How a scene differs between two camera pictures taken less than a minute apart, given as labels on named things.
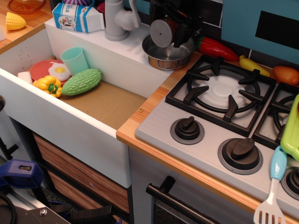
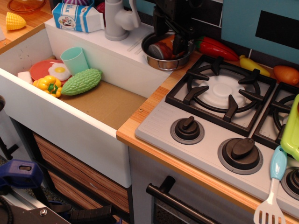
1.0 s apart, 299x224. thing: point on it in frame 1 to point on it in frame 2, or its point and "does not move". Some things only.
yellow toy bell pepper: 49,84 does not move
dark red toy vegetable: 101,8 does not move
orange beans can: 162,31 to 162,49
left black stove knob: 187,131 does not move
